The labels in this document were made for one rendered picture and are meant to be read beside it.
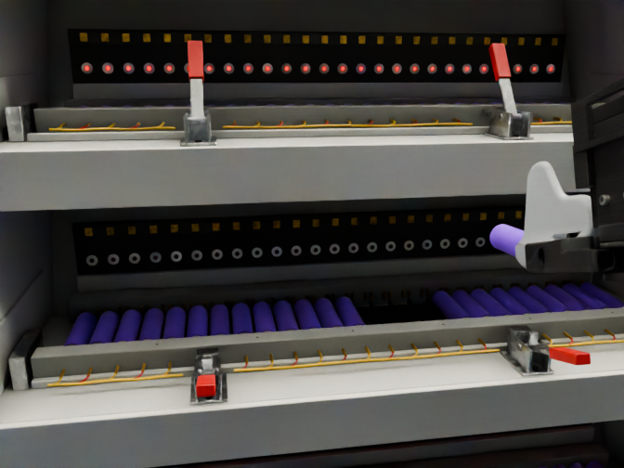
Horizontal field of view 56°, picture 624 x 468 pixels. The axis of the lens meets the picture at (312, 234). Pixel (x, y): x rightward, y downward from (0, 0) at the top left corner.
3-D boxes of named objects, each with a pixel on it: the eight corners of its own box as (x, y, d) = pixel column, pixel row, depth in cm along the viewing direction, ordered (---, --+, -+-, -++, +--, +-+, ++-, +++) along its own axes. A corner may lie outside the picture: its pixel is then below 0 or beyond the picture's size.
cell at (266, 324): (271, 318, 58) (278, 348, 52) (253, 318, 58) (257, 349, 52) (270, 301, 58) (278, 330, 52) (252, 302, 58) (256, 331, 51)
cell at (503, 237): (484, 241, 42) (532, 263, 35) (498, 219, 42) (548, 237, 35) (504, 253, 42) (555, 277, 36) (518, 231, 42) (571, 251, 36)
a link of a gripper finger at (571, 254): (578, 237, 32) (718, 222, 24) (579, 268, 32) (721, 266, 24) (500, 240, 31) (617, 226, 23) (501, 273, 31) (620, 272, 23)
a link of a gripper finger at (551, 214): (520, 175, 37) (628, 143, 28) (526, 270, 37) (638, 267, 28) (474, 176, 36) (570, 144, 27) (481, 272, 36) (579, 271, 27)
